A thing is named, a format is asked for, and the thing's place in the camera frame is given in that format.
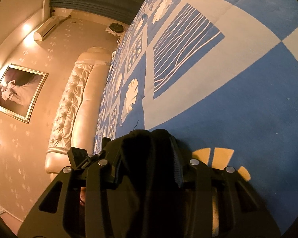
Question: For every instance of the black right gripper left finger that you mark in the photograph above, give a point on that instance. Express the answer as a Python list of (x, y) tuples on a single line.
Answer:
[(58, 213)]

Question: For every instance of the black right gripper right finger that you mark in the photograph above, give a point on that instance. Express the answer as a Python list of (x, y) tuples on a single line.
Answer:
[(219, 203)]

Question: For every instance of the black pant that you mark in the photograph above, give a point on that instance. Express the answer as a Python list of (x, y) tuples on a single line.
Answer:
[(155, 188)]

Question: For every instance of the person left hand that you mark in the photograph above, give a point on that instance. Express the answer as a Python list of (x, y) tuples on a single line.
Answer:
[(82, 197)]

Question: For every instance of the cream tufted headboard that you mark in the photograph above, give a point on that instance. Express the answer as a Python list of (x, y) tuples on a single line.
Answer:
[(76, 119)]

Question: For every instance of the white air conditioner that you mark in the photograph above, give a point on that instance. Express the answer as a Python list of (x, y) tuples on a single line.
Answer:
[(46, 28)]

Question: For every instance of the white round fan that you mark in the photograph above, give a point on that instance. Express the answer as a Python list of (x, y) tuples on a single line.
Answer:
[(115, 28)]

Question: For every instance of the blue patterned bedspread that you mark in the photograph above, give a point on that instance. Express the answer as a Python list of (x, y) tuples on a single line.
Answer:
[(220, 75)]

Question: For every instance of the framed wall picture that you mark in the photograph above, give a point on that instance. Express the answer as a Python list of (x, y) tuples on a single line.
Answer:
[(19, 90)]

